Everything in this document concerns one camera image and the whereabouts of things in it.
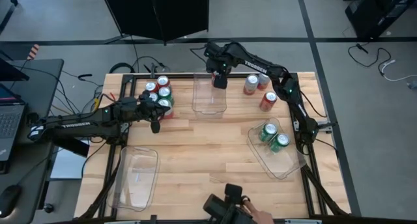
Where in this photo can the black panel screen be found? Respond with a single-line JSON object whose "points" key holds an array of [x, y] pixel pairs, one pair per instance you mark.
{"points": [[156, 12]]}

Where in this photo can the small black desk device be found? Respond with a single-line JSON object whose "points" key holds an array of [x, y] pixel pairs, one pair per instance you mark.
{"points": [[32, 118]]}

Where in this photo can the black desk foot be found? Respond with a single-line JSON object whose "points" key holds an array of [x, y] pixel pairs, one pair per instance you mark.
{"points": [[76, 149]]}

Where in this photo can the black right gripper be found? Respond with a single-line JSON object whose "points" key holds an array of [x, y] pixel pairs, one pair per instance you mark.
{"points": [[215, 59]]}

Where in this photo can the black furniture leg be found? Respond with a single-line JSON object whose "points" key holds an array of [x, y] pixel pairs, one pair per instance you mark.
{"points": [[13, 2]]}

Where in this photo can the white sheet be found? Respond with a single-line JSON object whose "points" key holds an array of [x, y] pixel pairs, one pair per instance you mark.
{"points": [[66, 167]]}

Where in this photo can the black laptop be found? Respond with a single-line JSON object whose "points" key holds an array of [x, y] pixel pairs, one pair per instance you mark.
{"points": [[9, 126]]}

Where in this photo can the person's hand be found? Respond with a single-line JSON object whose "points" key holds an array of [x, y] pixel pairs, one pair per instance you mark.
{"points": [[260, 215]]}

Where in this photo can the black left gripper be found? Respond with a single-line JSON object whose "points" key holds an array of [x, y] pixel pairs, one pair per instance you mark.
{"points": [[138, 111]]}

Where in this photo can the green Sprite soda can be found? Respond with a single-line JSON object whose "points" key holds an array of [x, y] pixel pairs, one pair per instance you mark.
{"points": [[164, 92], [269, 129], [153, 97], [281, 140]]}

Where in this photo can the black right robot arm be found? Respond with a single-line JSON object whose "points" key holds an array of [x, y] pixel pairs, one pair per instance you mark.
{"points": [[260, 67]]}

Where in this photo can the grey desk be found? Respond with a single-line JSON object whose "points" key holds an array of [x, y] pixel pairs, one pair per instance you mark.
{"points": [[42, 87]]}

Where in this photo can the black caster wheel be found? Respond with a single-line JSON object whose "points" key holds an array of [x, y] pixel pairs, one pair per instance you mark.
{"points": [[49, 208]]}

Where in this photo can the black handheld camera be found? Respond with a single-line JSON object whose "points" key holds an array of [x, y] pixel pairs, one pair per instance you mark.
{"points": [[228, 204]]}

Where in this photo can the black monitor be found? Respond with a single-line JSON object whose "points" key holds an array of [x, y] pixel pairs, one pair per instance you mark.
{"points": [[9, 74]]}

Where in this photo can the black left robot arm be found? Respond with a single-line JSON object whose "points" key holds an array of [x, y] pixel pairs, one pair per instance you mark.
{"points": [[81, 126]]}

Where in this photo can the black computer tower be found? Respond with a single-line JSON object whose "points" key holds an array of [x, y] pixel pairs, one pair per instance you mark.
{"points": [[374, 12]]}

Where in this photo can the small grey object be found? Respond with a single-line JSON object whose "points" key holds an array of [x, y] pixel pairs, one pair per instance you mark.
{"points": [[413, 85]]}

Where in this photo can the black computer mouse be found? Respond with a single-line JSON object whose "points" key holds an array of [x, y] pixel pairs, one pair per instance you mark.
{"points": [[9, 199]]}

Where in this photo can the clear plastic bin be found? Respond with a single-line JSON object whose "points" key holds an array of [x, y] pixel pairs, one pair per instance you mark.
{"points": [[208, 103], [137, 185], [280, 165]]}

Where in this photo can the orange black striped object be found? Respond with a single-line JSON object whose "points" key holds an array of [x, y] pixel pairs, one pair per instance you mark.
{"points": [[33, 52]]}

